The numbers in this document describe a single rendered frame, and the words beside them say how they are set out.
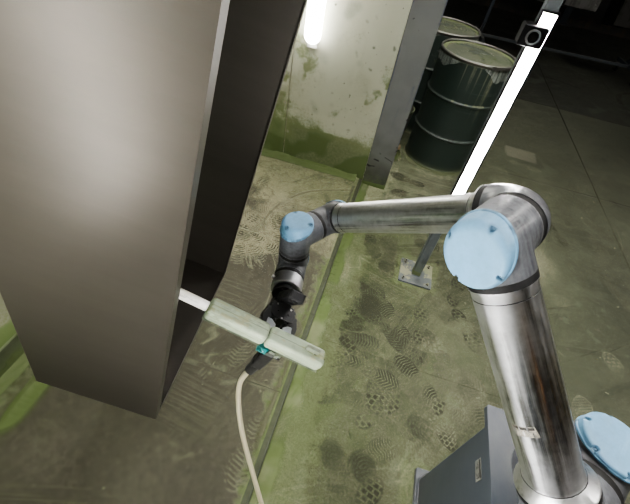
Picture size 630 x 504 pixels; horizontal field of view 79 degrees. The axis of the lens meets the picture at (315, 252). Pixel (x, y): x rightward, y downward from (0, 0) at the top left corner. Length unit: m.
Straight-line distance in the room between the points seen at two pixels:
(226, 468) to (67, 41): 1.47
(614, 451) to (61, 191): 1.13
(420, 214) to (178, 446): 1.28
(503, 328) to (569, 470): 0.31
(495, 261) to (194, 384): 1.43
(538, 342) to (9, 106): 0.82
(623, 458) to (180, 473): 1.34
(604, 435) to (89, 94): 1.11
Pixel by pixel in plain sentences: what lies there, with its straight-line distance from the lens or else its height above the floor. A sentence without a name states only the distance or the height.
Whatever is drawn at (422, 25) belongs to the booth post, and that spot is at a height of 1.12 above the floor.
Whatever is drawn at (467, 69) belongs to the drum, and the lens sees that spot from 3.15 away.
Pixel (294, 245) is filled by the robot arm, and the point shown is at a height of 0.93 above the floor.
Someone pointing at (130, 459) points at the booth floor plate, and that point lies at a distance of 1.74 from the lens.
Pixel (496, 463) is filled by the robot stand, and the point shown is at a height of 0.64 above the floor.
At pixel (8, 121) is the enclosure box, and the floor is 1.39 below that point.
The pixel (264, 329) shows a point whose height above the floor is 0.89.
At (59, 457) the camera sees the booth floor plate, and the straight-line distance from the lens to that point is 1.82.
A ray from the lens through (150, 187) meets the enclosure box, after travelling 0.56.
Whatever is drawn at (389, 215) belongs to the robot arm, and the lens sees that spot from 0.95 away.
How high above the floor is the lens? 1.67
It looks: 45 degrees down
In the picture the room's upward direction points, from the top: 12 degrees clockwise
